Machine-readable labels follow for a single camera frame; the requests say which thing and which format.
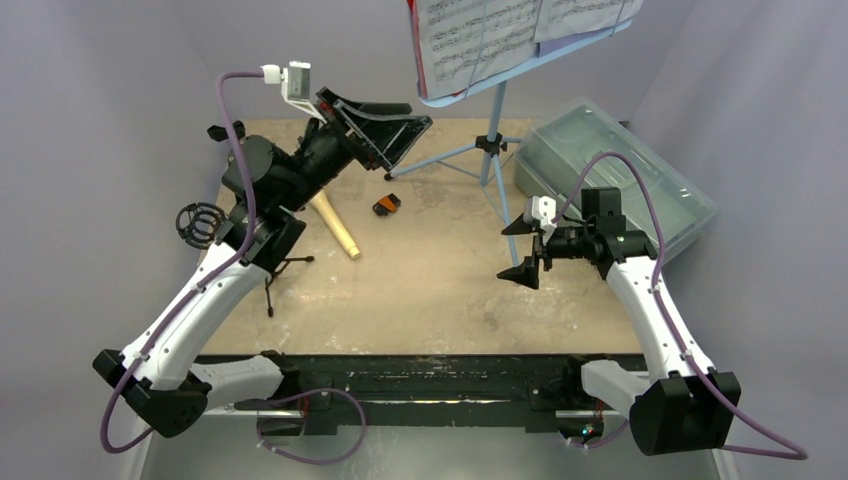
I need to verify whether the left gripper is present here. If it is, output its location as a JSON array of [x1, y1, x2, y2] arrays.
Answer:
[[277, 87, 429, 213]]

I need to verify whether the beige condenser microphone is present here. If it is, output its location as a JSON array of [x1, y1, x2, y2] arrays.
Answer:
[[310, 190, 362, 260]]

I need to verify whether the white sheet music page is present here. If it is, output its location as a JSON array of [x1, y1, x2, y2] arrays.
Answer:
[[534, 0, 643, 43], [408, 0, 541, 101]]

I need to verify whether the black round-base mic stand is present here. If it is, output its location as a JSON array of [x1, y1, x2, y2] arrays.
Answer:
[[206, 121, 246, 143]]

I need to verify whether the black tripod mic stand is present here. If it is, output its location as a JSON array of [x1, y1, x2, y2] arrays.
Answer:
[[175, 202, 315, 318]]

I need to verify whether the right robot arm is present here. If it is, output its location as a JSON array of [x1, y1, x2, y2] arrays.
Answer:
[[497, 187, 741, 456]]

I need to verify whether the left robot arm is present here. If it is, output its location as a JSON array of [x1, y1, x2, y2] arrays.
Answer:
[[93, 89, 432, 438]]

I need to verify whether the orange black hex key set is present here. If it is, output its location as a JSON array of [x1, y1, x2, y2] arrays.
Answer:
[[372, 193, 402, 217]]

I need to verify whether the translucent green storage box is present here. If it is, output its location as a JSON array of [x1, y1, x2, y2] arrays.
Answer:
[[514, 99, 719, 266]]

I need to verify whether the blue music stand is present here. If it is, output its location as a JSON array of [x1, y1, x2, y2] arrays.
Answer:
[[384, 19, 632, 225]]

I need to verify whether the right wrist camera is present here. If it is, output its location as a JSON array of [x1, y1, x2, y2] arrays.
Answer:
[[522, 196, 557, 245]]

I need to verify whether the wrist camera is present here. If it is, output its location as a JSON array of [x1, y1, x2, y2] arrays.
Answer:
[[522, 196, 557, 245], [261, 60, 326, 124]]

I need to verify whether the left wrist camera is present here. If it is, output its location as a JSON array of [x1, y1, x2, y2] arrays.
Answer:
[[261, 60, 326, 124]]

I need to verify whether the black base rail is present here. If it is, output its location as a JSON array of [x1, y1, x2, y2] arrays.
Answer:
[[206, 354, 623, 438]]

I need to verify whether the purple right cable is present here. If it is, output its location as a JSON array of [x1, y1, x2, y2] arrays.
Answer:
[[553, 151, 810, 462]]

